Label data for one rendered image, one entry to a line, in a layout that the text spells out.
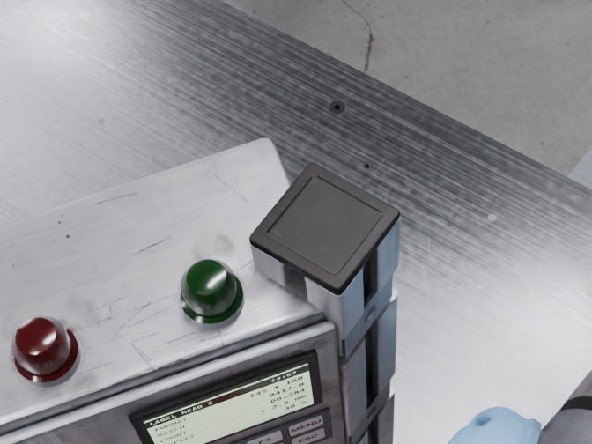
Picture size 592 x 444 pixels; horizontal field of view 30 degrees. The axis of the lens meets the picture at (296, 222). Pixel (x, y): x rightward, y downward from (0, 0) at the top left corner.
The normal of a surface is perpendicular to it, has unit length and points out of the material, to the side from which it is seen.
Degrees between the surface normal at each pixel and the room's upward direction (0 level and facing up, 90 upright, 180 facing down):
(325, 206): 0
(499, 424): 33
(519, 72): 0
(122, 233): 0
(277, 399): 90
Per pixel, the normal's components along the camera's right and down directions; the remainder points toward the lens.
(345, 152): -0.07, -0.51
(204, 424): 0.33, 0.80
